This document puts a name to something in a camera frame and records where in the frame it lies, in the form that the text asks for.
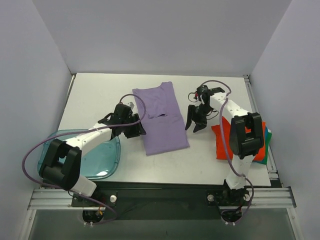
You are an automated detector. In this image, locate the purple t shirt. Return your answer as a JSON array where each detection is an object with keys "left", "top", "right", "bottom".
[{"left": 132, "top": 81, "right": 190, "bottom": 156}]

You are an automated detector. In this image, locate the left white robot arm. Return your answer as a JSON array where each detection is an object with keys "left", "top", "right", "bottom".
[{"left": 39, "top": 103, "right": 146, "bottom": 206}]

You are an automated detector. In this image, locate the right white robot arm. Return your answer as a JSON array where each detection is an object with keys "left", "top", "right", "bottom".
[{"left": 185, "top": 84, "right": 265, "bottom": 204}]

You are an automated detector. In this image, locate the folded orange t shirt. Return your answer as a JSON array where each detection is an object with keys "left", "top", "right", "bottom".
[{"left": 211, "top": 117, "right": 266, "bottom": 162}]

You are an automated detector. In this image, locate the teal transparent plastic bin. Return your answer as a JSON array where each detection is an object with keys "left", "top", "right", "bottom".
[{"left": 37, "top": 129, "right": 121, "bottom": 181}]

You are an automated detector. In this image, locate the folded green t shirt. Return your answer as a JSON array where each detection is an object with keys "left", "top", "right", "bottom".
[{"left": 253, "top": 132, "right": 272, "bottom": 165}]

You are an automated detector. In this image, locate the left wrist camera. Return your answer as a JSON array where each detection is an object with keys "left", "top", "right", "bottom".
[{"left": 127, "top": 102, "right": 135, "bottom": 109}]

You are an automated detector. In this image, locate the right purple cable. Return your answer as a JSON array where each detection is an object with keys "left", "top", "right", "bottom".
[{"left": 201, "top": 79, "right": 255, "bottom": 223}]

